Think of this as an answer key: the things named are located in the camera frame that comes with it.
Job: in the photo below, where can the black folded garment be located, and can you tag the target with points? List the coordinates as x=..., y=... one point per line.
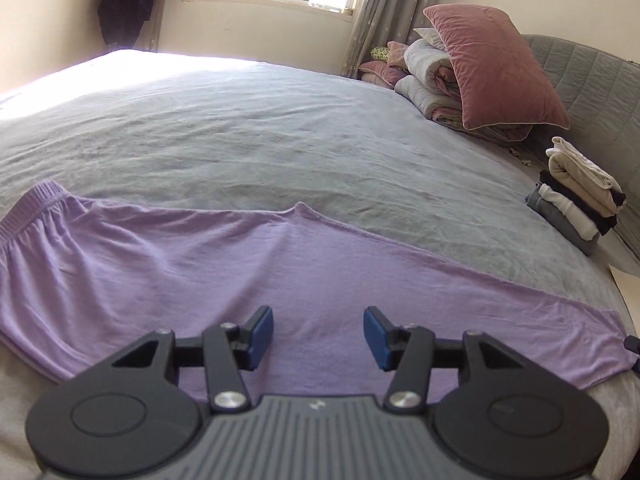
x=575, y=202

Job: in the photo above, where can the grey patterned curtain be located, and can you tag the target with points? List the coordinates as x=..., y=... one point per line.
x=152, y=30
x=390, y=5

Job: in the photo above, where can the folded grey pink quilt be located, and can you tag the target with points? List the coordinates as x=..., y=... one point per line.
x=430, y=85

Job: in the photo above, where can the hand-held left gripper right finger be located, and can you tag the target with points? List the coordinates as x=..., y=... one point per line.
x=375, y=337

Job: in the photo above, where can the dark hanging clothes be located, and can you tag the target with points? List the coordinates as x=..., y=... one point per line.
x=130, y=0

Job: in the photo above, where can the green patterned cushion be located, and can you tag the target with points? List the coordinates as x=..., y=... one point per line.
x=380, y=53

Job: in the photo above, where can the beige paper sheet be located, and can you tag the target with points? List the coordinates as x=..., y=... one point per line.
x=627, y=295

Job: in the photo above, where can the grey folded garment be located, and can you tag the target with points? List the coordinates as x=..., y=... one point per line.
x=560, y=225

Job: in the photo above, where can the small pink pillow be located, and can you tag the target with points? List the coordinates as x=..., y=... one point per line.
x=380, y=74
x=399, y=56

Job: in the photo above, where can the cream folded garment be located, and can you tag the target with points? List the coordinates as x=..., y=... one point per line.
x=570, y=215

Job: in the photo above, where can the white folded garment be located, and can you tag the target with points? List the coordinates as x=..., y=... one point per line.
x=580, y=162

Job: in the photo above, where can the lilac pants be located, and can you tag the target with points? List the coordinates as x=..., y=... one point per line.
x=200, y=270

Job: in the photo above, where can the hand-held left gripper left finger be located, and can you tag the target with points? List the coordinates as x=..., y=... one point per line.
x=262, y=335

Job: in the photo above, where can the beige folded garment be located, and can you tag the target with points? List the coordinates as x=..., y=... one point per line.
x=575, y=182

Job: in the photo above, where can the grey quilted headboard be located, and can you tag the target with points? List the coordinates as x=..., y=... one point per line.
x=595, y=90

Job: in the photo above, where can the large pink velvet pillow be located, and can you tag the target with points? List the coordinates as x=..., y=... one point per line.
x=495, y=65

